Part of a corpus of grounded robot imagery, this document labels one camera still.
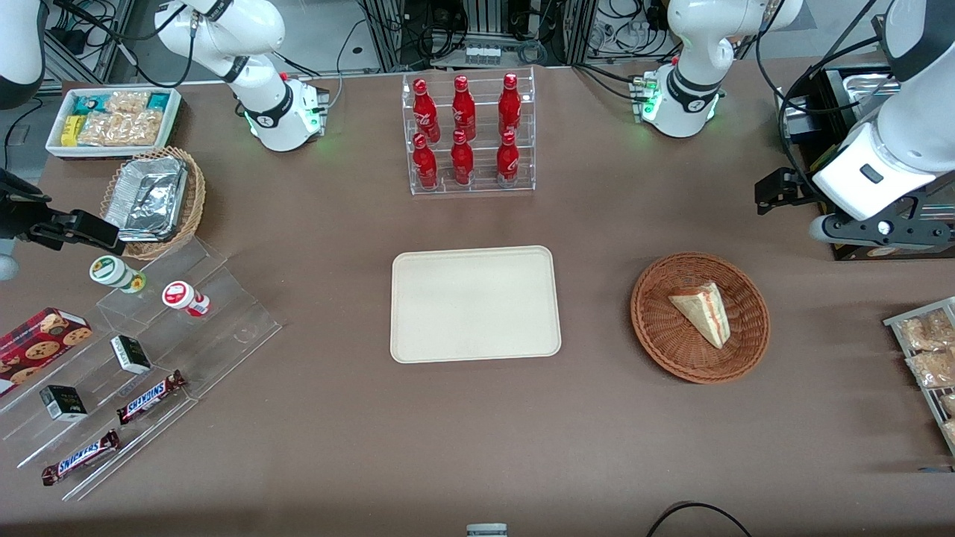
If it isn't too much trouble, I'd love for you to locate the red lid yogurt bottle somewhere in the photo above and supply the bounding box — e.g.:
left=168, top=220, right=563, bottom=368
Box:
left=162, top=280, right=212, bottom=318

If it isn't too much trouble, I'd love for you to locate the black hot dog machine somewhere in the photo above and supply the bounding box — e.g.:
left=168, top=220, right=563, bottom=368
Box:
left=774, top=63, right=955, bottom=262

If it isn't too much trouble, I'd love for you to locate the Snickers chocolate bar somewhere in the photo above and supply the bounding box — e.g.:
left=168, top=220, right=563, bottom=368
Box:
left=41, top=429, right=122, bottom=487
left=116, top=370, right=188, bottom=426

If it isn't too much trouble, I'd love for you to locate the steel food pan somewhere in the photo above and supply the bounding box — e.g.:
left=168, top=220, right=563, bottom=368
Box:
left=842, top=71, right=898, bottom=125

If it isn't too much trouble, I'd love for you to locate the clear bag of crackers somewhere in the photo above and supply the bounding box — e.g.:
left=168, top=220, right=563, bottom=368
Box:
left=116, top=110, right=164, bottom=147
left=104, top=90, right=151, bottom=115
left=78, top=112, right=120, bottom=147

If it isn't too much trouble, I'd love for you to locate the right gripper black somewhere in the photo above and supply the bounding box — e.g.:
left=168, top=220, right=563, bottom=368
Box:
left=0, top=170, right=125, bottom=256

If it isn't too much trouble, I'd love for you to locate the clear acrylic bottle rack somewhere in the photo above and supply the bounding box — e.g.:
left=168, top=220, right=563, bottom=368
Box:
left=401, top=67, right=536, bottom=196

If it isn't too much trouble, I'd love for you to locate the tray of packaged snacks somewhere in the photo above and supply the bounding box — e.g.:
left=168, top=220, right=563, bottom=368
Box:
left=883, top=297, right=955, bottom=457

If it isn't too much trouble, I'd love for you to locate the black floor cable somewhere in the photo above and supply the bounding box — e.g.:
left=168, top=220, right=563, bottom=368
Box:
left=645, top=501, right=754, bottom=537

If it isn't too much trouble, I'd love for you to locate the clear acrylic stepped stand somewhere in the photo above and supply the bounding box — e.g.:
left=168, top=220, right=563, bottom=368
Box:
left=0, top=237, right=284, bottom=502

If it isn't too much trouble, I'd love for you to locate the cream plastic tray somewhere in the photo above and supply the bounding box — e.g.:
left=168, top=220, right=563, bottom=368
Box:
left=390, top=246, right=563, bottom=365

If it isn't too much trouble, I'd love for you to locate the green lid yogurt bottle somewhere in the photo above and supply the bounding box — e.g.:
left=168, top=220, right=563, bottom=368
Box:
left=90, top=255, right=147, bottom=295

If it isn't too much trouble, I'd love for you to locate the triangle sandwich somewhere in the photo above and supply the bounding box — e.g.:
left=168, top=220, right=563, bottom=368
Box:
left=668, top=281, right=730, bottom=350

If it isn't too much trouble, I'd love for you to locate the oval tan wicker basket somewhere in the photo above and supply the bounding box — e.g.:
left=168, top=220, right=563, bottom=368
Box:
left=100, top=146, right=207, bottom=261

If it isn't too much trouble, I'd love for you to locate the red cola bottle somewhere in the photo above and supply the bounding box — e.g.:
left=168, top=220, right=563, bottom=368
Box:
left=496, top=131, right=520, bottom=186
left=413, top=78, right=441, bottom=144
left=498, top=73, right=522, bottom=136
left=412, top=133, right=439, bottom=189
left=450, top=130, right=475, bottom=186
left=451, top=75, right=477, bottom=141

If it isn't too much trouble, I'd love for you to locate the red cookie box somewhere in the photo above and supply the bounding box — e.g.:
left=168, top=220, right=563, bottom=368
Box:
left=0, top=307, right=94, bottom=398

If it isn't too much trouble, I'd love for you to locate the aluminium equipment rack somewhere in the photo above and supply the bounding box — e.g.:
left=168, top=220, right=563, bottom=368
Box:
left=357, top=0, right=599, bottom=72

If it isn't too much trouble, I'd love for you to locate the white snack bin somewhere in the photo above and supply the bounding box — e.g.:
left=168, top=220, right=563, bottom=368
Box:
left=46, top=87, right=183, bottom=160

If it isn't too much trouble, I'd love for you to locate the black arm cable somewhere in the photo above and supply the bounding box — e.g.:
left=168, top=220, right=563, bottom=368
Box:
left=755, top=0, right=896, bottom=196

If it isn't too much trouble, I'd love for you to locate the aluminium foil container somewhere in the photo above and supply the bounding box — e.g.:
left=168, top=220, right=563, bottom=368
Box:
left=104, top=156, right=188, bottom=242

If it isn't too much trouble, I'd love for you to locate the small black carton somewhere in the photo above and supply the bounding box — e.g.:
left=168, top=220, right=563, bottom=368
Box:
left=40, top=385, right=89, bottom=423
left=110, top=335, right=153, bottom=375

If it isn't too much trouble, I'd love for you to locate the round brown wicker basket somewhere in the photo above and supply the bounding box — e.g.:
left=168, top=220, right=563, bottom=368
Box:
left=630, top=252, right=771, bottom=385

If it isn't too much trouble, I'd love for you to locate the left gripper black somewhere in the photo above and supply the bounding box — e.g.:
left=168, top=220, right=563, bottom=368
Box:
left=755, top=168, right=856, bottom=221

